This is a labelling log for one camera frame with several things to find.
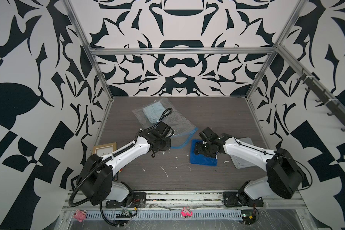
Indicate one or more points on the pink toy on rail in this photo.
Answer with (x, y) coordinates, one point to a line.
(186, 212)

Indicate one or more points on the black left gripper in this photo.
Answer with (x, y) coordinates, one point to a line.
(167, 144)

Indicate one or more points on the green circuit board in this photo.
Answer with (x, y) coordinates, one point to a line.
(248, 218)

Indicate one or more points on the wooden picture frame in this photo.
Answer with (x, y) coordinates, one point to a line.
(104, 149)

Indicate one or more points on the blue towel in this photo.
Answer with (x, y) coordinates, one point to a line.
(200, 159)

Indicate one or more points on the grey wall hook rack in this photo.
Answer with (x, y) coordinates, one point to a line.
(324, 96)

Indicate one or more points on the pink plush toy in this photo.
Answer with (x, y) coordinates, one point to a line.
(80, 215)

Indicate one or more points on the white slotted cable duct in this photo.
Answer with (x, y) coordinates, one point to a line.
(235, 215)

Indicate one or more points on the light teal towel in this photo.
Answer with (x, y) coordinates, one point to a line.
(154, 112)

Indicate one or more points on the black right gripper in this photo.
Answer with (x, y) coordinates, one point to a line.
(197, 150)

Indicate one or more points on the clear vacuum bag blue zip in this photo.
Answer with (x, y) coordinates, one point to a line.
(183, 129)

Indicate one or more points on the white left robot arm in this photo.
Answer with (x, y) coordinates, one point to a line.
(96, 180)

